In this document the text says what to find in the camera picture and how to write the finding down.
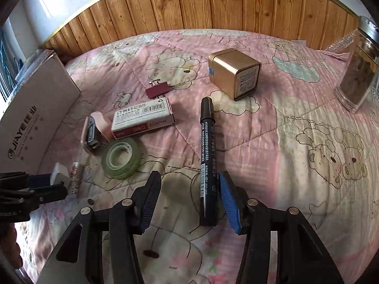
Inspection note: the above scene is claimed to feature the white charger plug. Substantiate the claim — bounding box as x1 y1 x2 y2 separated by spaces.
50 163 73 187

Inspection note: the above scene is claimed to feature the clear bubble wrap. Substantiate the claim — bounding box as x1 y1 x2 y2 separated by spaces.
322 31 361 54

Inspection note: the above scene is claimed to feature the white and red staples box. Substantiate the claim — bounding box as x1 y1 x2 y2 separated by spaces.
111 97 175 140

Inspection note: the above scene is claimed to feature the black marker pen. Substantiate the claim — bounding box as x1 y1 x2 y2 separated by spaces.
199 97 220 227

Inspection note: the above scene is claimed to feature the gold square tin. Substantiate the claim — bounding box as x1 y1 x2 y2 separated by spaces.
208 48 262 102

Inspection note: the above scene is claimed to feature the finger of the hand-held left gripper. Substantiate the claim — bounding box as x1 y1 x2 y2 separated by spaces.
0 183 68 212
0 172 51 189

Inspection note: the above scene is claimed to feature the small printed lip balm tube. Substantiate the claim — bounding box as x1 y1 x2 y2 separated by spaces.
69 161 85 197

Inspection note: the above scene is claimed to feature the dark red binder clip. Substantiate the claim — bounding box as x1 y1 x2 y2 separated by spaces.
145 80 172 98

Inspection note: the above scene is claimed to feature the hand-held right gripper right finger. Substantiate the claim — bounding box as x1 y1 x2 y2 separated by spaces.
218 171 344 284

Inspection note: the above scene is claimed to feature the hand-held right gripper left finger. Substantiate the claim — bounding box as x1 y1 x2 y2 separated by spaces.
38 171 162 284

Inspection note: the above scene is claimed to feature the pink translucent plastic piece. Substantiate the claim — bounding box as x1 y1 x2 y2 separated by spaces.
81 111 115 155

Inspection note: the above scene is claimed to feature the clear plastic wrap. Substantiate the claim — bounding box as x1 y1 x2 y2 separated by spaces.
14 48 57 81

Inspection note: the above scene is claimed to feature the green tape roll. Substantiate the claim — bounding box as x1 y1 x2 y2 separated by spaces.
101 138 142 180

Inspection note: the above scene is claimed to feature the white cardboard box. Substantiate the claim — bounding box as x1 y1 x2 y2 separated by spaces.
0 50 82 178

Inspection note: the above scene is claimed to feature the glass jar with brown contents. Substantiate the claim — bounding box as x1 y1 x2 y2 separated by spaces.
334 16 379 113

